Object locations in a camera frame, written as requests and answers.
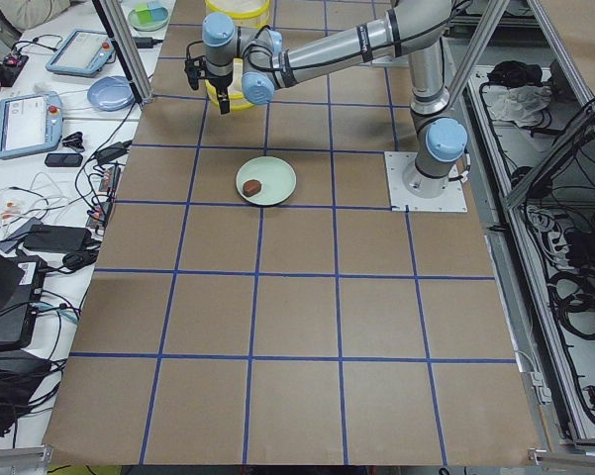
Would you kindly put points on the black phone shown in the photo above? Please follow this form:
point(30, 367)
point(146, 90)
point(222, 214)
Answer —
point(63, 160)

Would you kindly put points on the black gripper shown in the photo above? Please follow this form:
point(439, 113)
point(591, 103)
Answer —
point(220, 84)

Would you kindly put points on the blue plate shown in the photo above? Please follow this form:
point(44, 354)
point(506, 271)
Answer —
point(110, 93)

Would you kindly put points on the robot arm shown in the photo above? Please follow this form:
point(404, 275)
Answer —
point(410, 28)

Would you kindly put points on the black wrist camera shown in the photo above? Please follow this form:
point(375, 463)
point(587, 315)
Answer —
point(194, 68)

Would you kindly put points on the black laptop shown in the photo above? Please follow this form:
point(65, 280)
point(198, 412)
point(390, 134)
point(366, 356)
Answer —
point(21, 285)

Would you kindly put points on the white crumpled cloth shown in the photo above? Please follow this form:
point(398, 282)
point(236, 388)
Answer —
point(522, 106)

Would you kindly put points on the black power adapter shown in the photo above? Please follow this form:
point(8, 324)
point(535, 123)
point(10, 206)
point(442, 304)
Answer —
point(59, 239)

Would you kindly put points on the aluminium frame post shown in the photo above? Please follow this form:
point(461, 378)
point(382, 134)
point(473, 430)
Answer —
point(116, 27)

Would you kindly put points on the yellow rimmed bamboo steamer tray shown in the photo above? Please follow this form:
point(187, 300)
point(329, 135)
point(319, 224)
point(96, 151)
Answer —
point(245, 13)

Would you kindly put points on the teach pendant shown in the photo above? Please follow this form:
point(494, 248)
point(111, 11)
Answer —
point(83, 53)
point(30, 124)

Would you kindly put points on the teach pendant far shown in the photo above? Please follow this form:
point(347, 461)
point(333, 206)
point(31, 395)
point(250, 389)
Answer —
point(83, 53)

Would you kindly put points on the teach pendant near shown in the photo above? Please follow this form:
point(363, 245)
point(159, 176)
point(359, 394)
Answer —
point(30, 124)

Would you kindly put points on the pale green plate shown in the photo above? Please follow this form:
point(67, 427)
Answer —
point(276, 176)

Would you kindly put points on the brown bun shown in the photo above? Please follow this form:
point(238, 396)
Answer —
point(252, 187)

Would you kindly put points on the green bowl with sponges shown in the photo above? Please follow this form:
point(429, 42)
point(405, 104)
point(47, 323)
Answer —
point(148, 16)

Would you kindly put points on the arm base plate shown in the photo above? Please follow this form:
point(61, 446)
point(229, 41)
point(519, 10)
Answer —
point(410, 191)

